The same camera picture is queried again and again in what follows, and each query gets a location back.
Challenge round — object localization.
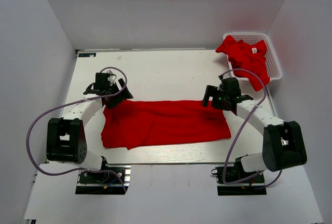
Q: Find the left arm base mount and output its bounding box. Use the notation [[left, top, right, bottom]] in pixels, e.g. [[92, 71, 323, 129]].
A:
[[75, 165, 131, 195]]

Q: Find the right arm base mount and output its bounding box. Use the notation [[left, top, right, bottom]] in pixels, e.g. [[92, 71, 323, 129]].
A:
[[211, 166, 267, 196]]

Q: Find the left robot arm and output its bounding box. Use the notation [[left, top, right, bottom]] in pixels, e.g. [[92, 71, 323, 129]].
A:
[[46, 73, 133, 182]]

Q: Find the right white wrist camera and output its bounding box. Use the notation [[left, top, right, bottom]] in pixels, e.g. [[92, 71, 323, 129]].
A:
[[218, 80, 226, 91]]

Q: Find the red t shirt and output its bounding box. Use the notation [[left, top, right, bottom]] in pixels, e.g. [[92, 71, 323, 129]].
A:
[[101, 100, 231, 150]]

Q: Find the blue table label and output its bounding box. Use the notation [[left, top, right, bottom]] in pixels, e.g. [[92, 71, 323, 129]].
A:
[[78, 53, 96, 58]]

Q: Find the white plastic basket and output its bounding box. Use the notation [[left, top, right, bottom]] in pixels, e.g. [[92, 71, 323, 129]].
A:
[[223, 32, 283, 81]]

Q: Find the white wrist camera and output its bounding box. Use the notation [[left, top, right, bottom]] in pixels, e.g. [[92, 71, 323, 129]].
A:
[[107, 70, 117, 83], [218, 80, 226, 91]]

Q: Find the red t shirts pile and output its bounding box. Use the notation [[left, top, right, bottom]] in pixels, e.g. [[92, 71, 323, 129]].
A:
[[215, 35, 270, 91]]

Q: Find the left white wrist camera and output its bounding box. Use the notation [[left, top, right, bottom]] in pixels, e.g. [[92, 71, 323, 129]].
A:
[[107, 70, 117, 83]]

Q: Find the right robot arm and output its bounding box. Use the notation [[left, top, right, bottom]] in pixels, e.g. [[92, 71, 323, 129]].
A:
[[202, 77, 308, 185]]

